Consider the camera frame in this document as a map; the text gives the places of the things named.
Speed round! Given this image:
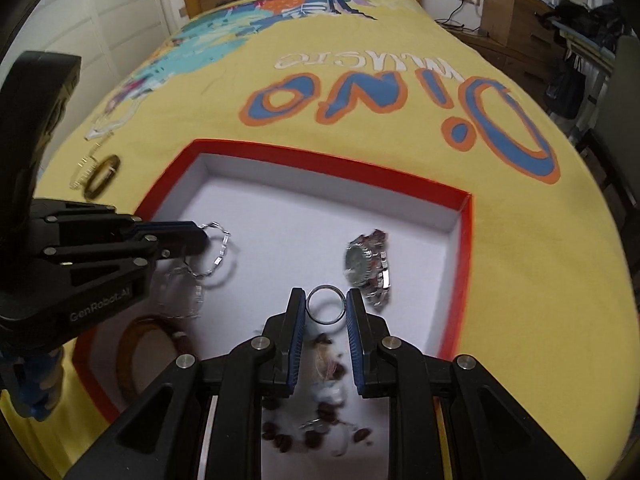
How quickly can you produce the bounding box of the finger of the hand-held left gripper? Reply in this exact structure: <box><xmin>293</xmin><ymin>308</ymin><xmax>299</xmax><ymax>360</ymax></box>
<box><xmin>31</xmin><ymin>199</ymin><xmax>210</xmax><ymax>243</ymax></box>
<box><xmin>31</xmin><ymin>240</ymin><xmax>208</xmax><ymax>282</ymax></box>

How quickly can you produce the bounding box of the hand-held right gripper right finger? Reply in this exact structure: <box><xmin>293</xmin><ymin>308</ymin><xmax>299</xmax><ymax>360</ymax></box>
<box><xmin>345</xmin><ymin>288</ymin><xmax>587</xmax><ymax>480</ymax></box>

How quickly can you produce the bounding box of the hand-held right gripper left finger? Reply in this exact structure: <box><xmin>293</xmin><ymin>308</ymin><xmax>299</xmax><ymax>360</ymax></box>
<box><xmin>65</xmin><ymin>287</ymin><xmax>307</xmax><ymax>480</ymax></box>

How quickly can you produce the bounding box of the silver ring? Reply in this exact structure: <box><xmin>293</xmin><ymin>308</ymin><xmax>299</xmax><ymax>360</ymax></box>
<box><xmin>305</xmin><ymin>284</ymin><xmax>347</xmax><ymax>326</ymax></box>

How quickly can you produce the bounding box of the silver chain bracelet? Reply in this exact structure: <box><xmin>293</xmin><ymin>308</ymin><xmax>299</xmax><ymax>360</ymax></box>
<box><xmin>155</xmin><ymin>219</ymin><xmax>234</xmax><ymax>322</ymax></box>

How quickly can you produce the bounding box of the red box with white inside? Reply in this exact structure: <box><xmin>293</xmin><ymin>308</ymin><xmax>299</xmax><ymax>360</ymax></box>
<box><xmin>72</xmin><ymin>138</ymin><xmax>474</xmax><ymax>480</ymax></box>

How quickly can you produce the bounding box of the silver wristwatch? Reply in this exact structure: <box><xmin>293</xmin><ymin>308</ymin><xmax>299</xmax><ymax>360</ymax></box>
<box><xmin>342</xmin><ymin>228</ymin><xmax>392</xmax><ymax>311</ymax></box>

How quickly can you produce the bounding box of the dark bangle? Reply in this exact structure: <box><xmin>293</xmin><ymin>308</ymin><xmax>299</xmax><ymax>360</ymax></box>
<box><xmin>83</xmin><ymin>153</ymin><xmax>122</xmax><ymax>200</ymax></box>

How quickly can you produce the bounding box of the brown wooden bangle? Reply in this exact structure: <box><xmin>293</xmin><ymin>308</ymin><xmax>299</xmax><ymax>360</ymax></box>
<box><xmin>116</xmin><ymin>314</ymin><xmax>199</xmax><ymax>402</ymax></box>

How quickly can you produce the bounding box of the yellow printed blanket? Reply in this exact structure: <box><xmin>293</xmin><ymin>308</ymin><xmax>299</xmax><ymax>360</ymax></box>
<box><xmin>0</xmin><ymin>0</ymin><xmax>627</xmax><ymax>480</ymax></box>

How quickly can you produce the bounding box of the wooden cabinet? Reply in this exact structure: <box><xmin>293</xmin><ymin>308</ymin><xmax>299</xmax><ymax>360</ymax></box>
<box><xmin>449</xmin><ymin>29</ymin><xmax>568</xmax><ymax>92</ymax></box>

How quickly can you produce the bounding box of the dark blue hanging bag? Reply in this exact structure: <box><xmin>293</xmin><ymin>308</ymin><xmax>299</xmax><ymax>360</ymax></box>
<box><xmin>546</xmin><ymin>54</ymin><xmax>587</xmax><ymax>122</ymax></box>

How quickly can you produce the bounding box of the brown cardboard box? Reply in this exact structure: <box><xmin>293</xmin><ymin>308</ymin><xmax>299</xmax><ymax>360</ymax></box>
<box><xmin>479</xmin><ymin>0</ymin><xmax>557</xmax><ymax>43</ymax></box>

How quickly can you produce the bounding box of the black bag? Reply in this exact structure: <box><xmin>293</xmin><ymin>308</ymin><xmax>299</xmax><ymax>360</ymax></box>
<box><xmin>539</xmin><ymin>0</ymin><xmax>627</xmax><ymax>43</ymax></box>

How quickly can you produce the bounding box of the dark brown bead necklace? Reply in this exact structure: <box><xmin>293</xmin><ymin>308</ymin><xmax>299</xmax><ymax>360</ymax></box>
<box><xmin>260</xmin><ymin>332</ymin><xmax>374</xmax><ymax>457</ymax></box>

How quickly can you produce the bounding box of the thin silver bracelet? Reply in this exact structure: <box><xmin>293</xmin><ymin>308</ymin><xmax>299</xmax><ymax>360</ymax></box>
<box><xmin>68</xmin><ymin>143</ymin><xmax>101</xmax><ymax>191</ymax></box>

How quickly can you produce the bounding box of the white chain necklace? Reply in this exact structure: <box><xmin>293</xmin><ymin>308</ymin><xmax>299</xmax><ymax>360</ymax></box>
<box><xmin>84</xmin><ymin>94</ymin><xmax>147</xmax><ymax>142</ymax></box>

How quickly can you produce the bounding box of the black cable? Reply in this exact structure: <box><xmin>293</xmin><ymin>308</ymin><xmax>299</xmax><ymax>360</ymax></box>
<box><xmin>436</xmin><ymin>0</ymin><xmax>482</xmax><ymax>37</ymax></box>

